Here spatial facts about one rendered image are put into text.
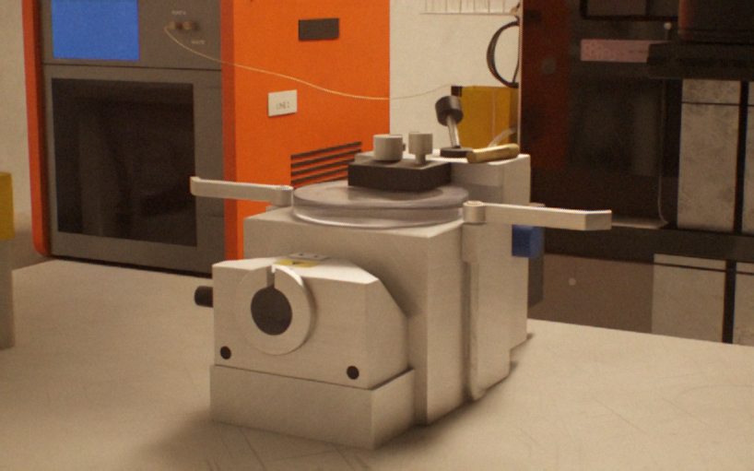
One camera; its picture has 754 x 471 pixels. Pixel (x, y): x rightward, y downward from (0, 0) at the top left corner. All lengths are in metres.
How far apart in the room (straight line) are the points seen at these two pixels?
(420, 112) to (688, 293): 2.40
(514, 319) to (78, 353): 0.24
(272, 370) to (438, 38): 2.97
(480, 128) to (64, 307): 1.48
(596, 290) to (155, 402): 1.53
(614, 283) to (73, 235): 0.82
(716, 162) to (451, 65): 2.35
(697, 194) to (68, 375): 0.68
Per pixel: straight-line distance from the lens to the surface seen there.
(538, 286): 0.81
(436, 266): 0.62
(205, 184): 0.73
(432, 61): 3.58
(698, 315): 1.25
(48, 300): 0.91
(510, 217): 0.64
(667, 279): 1.25
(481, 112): 2.29
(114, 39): 1.91
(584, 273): 2.16
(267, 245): 0.66
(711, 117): 1.24
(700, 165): 1.24
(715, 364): 0.76
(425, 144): 0.69
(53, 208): 2.01
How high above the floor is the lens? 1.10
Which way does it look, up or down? 10 degrees down
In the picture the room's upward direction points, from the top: straight up
